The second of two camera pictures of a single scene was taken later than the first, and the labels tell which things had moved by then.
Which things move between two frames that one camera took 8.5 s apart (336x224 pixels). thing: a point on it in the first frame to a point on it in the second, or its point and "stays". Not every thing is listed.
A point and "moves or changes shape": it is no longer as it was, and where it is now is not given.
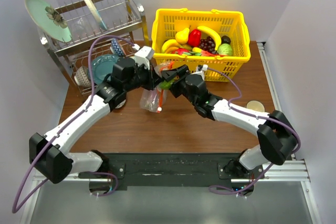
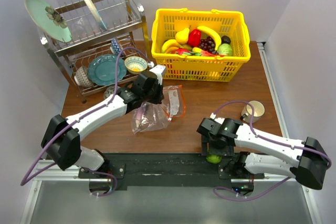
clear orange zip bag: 155,99 moves or changes shape
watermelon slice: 205,53 stays
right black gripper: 171,74 to 226,151
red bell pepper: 194,38 stays
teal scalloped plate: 102,66 stays
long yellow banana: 218,41 stays
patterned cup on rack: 82,76 stays
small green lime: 165,85 to 213,159
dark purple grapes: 208,44 stays
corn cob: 197,51 stays
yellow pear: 182,36 stays
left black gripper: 151,81 to 158,100
